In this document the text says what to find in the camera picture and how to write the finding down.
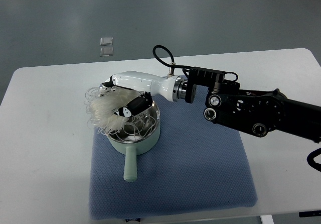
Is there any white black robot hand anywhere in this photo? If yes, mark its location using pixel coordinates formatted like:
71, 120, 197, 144
102, 71, 187, 118

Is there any white vermicelli noodle nest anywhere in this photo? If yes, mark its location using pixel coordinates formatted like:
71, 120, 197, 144
85, 86, 140, 136

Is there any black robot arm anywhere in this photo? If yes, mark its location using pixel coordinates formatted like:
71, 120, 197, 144
174, 65, 320, 143

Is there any mint green steel pot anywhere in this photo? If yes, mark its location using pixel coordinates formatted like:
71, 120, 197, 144
107, 92, 160, 182

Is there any blue textured cloth mat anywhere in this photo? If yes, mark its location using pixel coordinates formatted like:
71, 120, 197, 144
89, 86, 257, 220

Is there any upper metal floor plate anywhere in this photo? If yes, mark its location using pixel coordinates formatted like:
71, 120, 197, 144
100, 37, 113, 46

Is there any white table leg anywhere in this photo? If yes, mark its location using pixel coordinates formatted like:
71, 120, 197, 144
260, 215, 274, 224

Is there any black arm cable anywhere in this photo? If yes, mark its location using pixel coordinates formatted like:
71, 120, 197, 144
152, 45, 238, 84

